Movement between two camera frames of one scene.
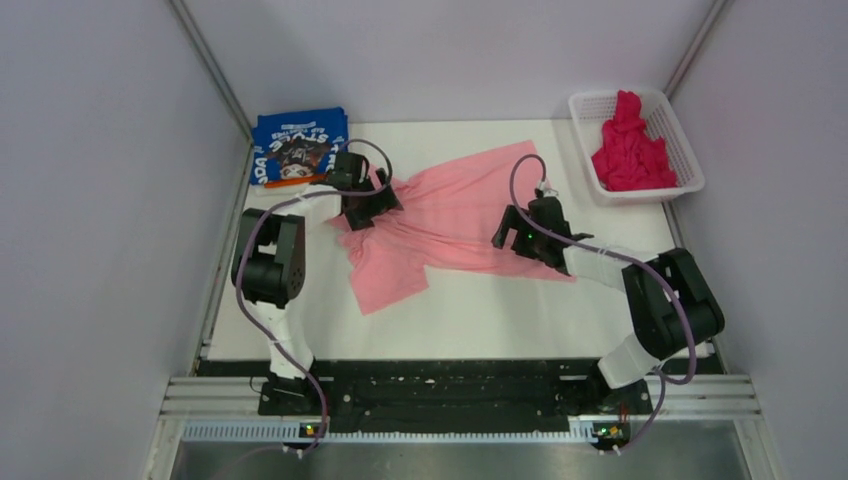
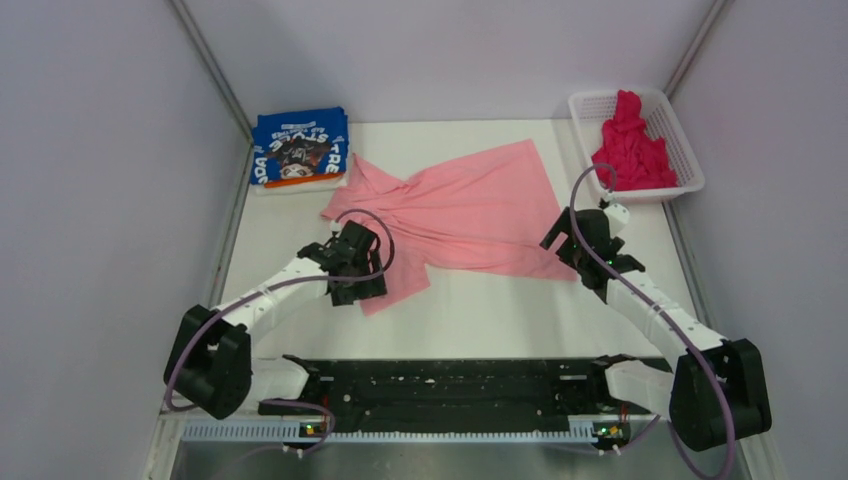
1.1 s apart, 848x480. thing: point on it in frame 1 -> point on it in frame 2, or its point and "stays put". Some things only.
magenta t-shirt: [629, 157] stays put
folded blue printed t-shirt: [296, 144] stays put
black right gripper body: [528, 244] -> [569, 253]
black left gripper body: [371, 205] -> [342, 293]
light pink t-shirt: [448, 218] stays put
